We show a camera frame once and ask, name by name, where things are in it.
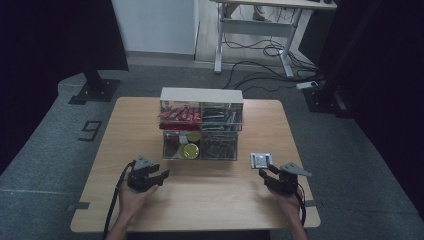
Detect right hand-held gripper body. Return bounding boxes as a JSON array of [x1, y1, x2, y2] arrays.
[[271, 161, 313, 197]]

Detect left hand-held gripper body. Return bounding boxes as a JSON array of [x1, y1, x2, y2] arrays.
[[126, 154, 162, 194]]

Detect small silver metal block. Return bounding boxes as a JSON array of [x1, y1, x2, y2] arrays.
[[250, 152, 274, 170]]

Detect clear acrylic drawer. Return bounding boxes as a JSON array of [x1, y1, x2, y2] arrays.
[[162, 130, 239, 162]]

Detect clear drawer organizer white top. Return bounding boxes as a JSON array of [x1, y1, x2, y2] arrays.
[[158, 87, 245, 162]]

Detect person's right hand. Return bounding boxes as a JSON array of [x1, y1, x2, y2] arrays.
[[267, 186, 303, 219]]

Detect person's left hand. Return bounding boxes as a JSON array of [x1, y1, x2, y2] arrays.
[[117, 179, 160, 221]]

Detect brown packets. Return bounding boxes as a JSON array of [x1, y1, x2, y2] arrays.
[[163, 132, 182, 158]]

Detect large yellow lid tin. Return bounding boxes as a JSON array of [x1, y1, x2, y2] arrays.
[[178, 142, 201, 160]]

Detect small yellow lid tin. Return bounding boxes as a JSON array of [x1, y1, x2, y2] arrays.
[[186, 130, 203, 143]]

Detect pile of red packets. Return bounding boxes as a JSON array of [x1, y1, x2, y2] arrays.
[[158, 106, 203, 131]]

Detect pile of dark thin sticks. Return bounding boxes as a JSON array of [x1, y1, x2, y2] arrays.
[[199, 132, 238, 160]]

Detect black tape floor marker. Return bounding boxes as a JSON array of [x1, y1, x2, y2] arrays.
[[77, 120, 103, 143]]

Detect pile of dark green packets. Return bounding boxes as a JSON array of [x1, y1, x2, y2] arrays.
[[201, 105, 243, 131]]

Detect white power strip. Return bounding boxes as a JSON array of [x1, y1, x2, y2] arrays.
[[295, 80, 319, 91]]

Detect black curtain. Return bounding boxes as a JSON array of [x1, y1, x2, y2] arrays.
[[298, 0, 424, 214], [0, 0, 130, 174]]

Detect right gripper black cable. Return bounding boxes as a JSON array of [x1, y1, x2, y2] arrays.
[[295, 182, 308, 227]]

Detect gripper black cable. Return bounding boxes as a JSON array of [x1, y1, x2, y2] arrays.
[[101, 160, 137, 240], [295, 182, 308, 227]]

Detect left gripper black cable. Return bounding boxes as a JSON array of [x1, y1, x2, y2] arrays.
[[101, 160, 137, 240]]

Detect black stand with base plate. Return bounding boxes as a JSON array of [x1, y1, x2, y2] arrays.
[[67, 64, 122, 105], [302, 78, 355, 120]]

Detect black floor cables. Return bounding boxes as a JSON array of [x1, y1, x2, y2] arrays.
[[221, 31, 326, 94]]

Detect white metal frame desk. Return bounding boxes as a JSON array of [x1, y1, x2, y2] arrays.
[[209, 0, 338, 79]]

